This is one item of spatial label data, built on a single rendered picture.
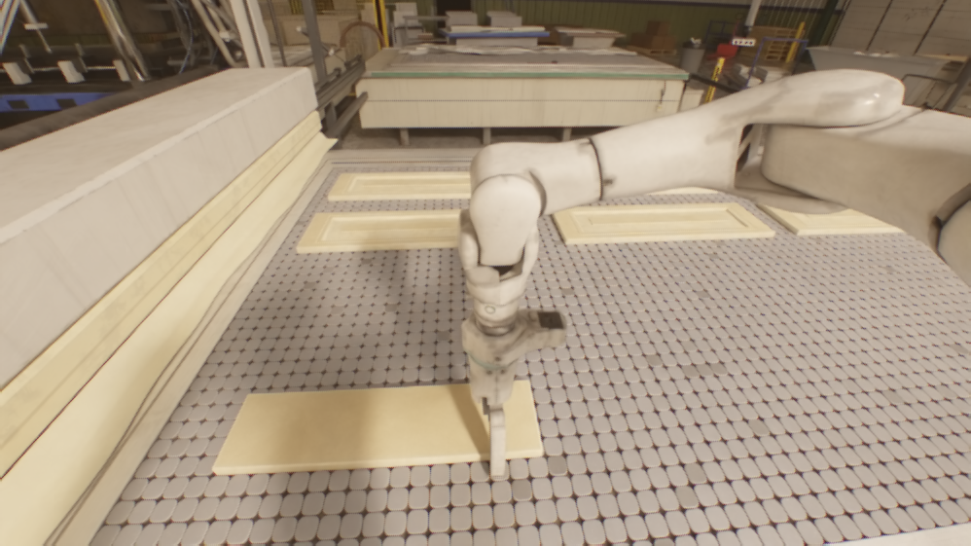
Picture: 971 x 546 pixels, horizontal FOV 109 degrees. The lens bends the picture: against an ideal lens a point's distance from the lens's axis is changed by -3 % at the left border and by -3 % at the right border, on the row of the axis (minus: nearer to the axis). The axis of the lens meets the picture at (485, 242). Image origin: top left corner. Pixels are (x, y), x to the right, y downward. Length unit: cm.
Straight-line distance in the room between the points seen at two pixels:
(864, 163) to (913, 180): 3
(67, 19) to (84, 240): 281
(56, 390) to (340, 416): 44
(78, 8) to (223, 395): 303
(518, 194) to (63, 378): 79
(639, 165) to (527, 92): 382
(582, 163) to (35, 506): 86
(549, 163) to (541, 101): 386
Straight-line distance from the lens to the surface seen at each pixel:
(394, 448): 65
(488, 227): 33
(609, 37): 764
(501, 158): 35
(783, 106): 37
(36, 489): 89
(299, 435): 71
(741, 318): 102
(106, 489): 84
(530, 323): 50
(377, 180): 143
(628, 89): 446
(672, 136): 36
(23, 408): 88
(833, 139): 37
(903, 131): 36
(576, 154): 34
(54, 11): 367
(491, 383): 52
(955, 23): 1377
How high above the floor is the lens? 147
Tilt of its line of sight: 34 degrees down
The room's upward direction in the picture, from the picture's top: 1 degrees clockwise
